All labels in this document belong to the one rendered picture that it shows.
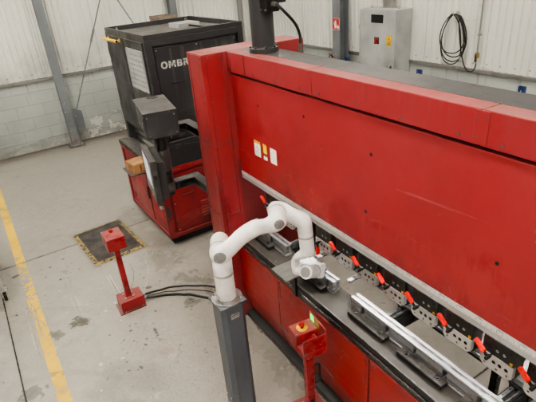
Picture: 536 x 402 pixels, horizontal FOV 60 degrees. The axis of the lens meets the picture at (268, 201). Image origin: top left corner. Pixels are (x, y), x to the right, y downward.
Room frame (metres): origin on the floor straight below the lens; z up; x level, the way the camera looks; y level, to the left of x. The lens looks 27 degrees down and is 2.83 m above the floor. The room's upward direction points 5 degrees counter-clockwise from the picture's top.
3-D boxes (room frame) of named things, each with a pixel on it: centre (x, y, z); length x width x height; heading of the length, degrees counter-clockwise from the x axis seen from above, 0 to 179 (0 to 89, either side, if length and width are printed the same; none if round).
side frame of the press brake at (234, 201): (3.58, 0.06, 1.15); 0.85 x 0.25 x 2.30; 120
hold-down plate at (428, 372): (1.75, -0.72, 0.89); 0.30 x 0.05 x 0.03; 30
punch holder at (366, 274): (2.15, -0.55, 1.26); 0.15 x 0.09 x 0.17; 30
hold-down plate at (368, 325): (2.09, -0.52, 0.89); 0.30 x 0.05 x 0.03; 30
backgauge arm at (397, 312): (2.31, -0.90, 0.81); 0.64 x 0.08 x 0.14; 120
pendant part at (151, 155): (3.42, 0.86, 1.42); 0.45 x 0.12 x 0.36; 20
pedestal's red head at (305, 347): (2.20, -0.17, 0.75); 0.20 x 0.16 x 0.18; 23
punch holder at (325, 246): (2.49, -0.36, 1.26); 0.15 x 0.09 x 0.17; 30
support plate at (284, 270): (2.57, -0.14, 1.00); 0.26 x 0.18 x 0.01; 120
